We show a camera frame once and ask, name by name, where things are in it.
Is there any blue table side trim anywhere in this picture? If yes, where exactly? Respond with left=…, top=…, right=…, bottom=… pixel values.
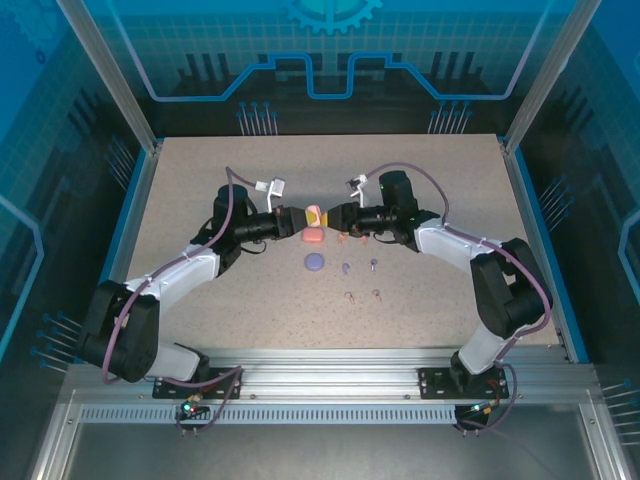
left=499, top=134, right=590, bottom=364
left=74, top=142, right=164, bottom=364

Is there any grey metal bottom panel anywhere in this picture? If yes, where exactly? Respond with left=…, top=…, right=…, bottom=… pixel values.
left=64, top=422, right=601, bottom=480

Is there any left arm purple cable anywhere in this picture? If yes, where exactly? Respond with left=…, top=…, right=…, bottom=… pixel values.
left=102, top=166, right=261, bottom=436

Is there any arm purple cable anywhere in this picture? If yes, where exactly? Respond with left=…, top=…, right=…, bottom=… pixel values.
left=102, top=166, right=261, bottom=436
left=364, top=162, right=554, bottom=436

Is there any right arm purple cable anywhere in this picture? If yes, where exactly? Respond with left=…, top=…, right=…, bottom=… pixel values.
left=364, top=162, right=554, bottom=436

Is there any aluminium frame rail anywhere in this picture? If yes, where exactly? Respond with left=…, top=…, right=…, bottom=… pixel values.
left=64, top=347, right=601, bottom=406

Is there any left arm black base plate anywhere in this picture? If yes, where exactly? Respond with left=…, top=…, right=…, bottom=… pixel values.
left=152, top=367, right=244, bottom=401

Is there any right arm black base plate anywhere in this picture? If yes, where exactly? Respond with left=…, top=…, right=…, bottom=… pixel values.
left=418, top=367, right=506, bottom=401

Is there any slotted grey cable duct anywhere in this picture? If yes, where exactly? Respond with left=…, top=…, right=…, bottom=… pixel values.
left=79, top=403, right=501, bottom=426

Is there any aluminium corner post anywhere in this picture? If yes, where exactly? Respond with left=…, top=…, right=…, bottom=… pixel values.
left=55, top=0, right=164, bottom=154
left=502, top=0, right=601, bottom=154

